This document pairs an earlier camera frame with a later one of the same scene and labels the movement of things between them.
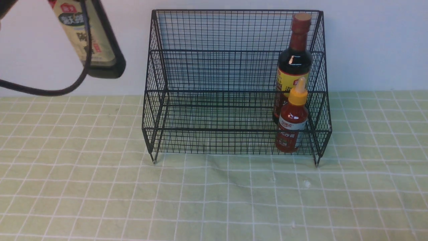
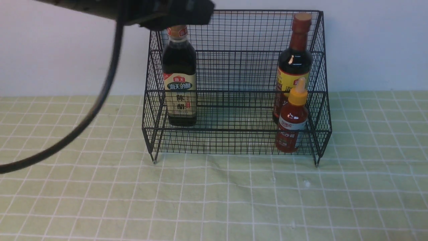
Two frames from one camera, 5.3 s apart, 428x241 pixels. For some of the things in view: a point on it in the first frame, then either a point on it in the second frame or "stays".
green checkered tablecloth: x=80 y=168 stays
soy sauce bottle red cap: x=296 y=63 stays
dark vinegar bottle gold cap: x=107 y=61 to x=179 y=61
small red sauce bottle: x=293 y=120 stays
